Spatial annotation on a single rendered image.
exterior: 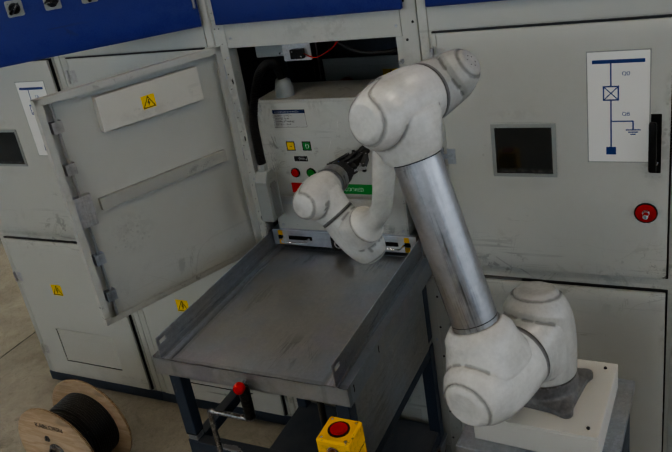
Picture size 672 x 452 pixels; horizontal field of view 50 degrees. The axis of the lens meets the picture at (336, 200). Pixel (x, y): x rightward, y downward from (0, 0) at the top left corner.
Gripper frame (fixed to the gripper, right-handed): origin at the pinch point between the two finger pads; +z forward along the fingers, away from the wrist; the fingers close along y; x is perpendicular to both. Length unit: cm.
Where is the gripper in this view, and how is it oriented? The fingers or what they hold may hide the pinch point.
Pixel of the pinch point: (362, 151)
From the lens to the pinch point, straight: 223.6
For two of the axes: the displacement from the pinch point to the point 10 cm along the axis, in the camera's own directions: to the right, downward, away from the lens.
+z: 4.1, -4.2, 8.1
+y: 9.0, 0.3, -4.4
